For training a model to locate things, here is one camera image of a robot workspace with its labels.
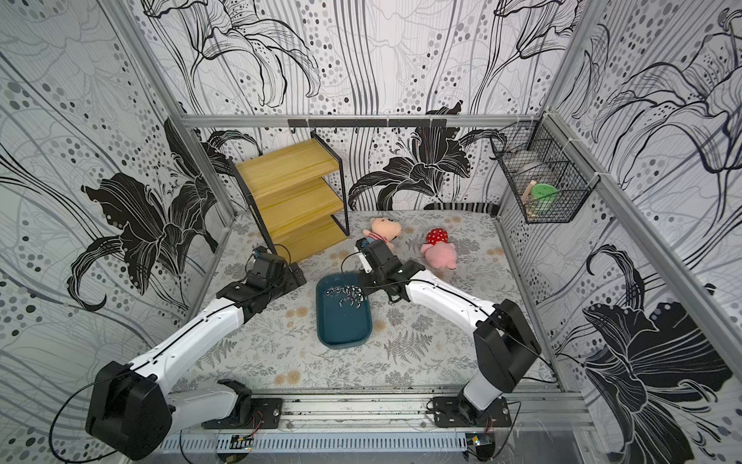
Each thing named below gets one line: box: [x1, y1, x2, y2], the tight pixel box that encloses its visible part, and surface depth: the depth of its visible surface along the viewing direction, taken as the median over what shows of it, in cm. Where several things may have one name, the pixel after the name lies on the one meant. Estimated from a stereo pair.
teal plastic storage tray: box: [315, 272, 373, 350], surface depth 94 cm
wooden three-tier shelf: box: [228, 131, 350, 262], surface depth 95 cm
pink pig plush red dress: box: [420, 227, 457, 270], surface depth 103 cm
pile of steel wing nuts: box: [324, 285, 366, 310], surface depth 97 cm
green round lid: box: [531, 182, 559, 204], surface depth 81 cm
